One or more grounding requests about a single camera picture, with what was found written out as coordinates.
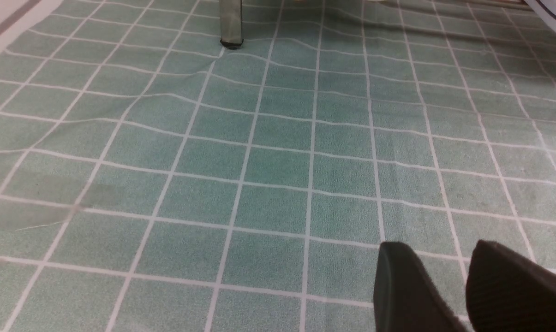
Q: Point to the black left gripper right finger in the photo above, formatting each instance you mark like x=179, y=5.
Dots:
x=507, y=292

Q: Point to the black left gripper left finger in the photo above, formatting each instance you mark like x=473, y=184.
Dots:
x=405, y=298

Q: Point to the metal shoe rack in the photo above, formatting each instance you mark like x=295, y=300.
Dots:
x=230, y=15

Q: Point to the green checked floor cloth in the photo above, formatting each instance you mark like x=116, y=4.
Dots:
x=152, y=180

